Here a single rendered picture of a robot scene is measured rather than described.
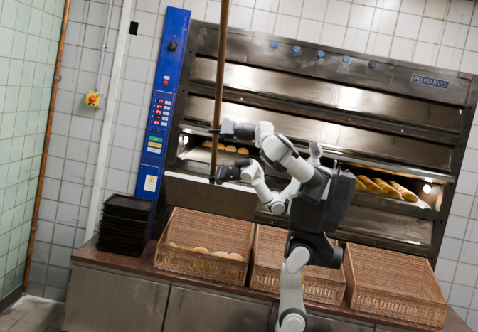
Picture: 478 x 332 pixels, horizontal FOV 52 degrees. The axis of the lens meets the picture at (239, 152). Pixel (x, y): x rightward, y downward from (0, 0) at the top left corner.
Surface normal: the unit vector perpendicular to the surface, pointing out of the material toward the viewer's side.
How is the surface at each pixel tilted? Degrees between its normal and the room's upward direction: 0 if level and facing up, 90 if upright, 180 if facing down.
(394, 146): 69
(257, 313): 92
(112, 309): 90
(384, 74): 90
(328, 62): 90
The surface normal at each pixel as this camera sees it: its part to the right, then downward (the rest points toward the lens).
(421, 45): -0.04, 0.11
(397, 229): 0.03, -0.22
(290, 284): 0.03, 0.51
